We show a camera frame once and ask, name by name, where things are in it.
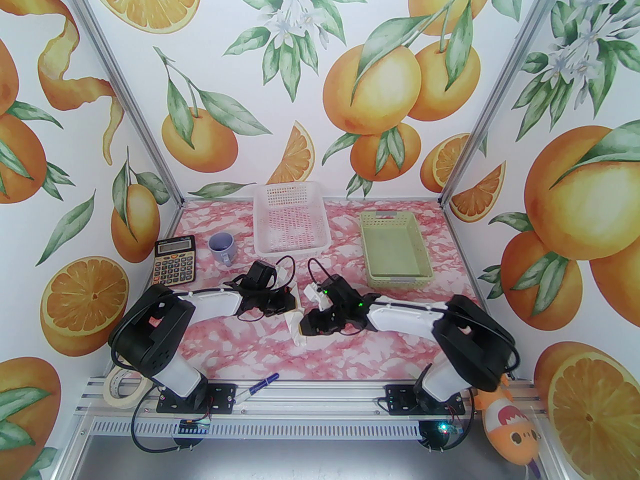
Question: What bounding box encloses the white paper napkin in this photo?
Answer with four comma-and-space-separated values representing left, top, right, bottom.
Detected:
284, 288, 312, 357

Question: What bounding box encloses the white perforated plastic basket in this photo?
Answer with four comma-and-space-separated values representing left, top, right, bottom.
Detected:
253, 181, 333, 255

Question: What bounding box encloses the beige masking tape roll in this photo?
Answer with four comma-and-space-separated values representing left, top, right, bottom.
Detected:
103, 365, 151, 410

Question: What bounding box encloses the purple mug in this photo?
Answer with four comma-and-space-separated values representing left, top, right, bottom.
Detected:
208, 232, 236, 268

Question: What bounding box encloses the blue and white pen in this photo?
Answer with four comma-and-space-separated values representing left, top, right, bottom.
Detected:
234, 372, 280, 405

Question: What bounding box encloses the green plastic basket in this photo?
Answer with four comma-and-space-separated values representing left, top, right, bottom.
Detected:
360, 211, 435, 289

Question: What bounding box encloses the black and gold calculator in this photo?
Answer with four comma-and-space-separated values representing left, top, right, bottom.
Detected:
151, 235, 197, 289

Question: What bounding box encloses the orange fish plush toy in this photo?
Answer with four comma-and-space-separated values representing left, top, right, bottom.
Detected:
474, 378, 543, 475

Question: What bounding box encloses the aluminium front rail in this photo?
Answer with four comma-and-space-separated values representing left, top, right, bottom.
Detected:
82, 375, 548, 441

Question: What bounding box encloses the black base cable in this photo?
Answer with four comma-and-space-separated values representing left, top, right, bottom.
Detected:
127, 408, 196, 456
419, 415, 478, 455

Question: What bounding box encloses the aluminium frame post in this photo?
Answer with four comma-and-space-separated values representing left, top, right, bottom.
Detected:
62, 0, 185, 209
439, 0, 581, 208

